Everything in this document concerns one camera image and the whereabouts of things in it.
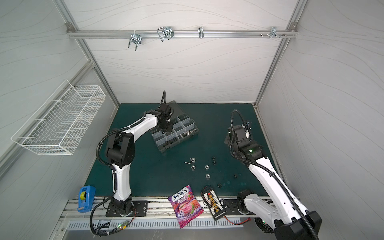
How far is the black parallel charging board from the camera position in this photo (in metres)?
0.72

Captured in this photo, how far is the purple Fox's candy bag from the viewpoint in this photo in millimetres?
714

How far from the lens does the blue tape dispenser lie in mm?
733

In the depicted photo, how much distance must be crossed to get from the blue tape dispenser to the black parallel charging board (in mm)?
581

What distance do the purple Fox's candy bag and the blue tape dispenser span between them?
1.31 feet

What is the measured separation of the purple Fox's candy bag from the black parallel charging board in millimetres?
43
